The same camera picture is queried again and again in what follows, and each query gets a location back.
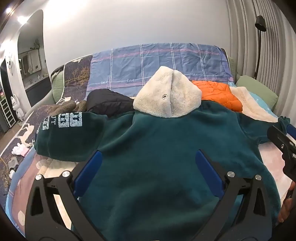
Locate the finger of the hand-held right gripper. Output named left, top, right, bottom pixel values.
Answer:
left=267, top=125, right=289, bottom=151
left=287, top=125, right=296, bottom=145

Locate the grey curtain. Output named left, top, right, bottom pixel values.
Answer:
left=225, top=0, right=296, bottom=116

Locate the black puffer jacket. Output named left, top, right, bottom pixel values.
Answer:
left=86, top=89, right=135, bottom=117

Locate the white bear figurine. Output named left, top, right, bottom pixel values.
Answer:
left=10, top=93, right=25, bottom=122

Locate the dark floral quilt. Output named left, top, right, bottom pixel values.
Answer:
left=0, top=54, right=93, bottom=193

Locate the orange puffer jacket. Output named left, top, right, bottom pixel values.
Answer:
left=191, top=80, right=243, bottom=113

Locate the black floor lamp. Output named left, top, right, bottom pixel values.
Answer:
left=253, top=15, right=266, bottom=79

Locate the white plush toy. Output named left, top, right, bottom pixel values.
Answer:
left=11, top=142, right=29, bottom=156

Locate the white ladder rack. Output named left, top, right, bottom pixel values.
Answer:
left=0, top=94, right=16, bottom=127

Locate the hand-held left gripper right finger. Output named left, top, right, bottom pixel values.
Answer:
left=195, top=149, right=272, bottom=241

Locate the green pillow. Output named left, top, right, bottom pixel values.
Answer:
left=235, top=75, right=278, bottom=109

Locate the white bear wall decoration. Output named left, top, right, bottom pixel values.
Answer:
left=5, top=52, right=14, bottom=75

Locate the brown fleece garment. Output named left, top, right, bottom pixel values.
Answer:
left=44, top=100, right=88, bottom=116

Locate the person's right hand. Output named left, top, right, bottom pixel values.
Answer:
left=277, top=189, right=296, bottom=224

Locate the blue plaid bedsheet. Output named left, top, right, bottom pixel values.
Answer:
left=86, top=42, right=235, bottom=97

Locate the teal fleece hoodie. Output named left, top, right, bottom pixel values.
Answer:
left=34, top=66, right=290, bottom=241

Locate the light blue cloth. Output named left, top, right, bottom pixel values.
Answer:
left=251, top=92, right=278, bottom=114

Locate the dark counter cabinet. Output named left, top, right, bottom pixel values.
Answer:
left=24, top=75, right=52, bottom=107

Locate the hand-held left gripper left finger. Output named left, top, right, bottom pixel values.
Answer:
left=25, top=151, right=103, bottom=241

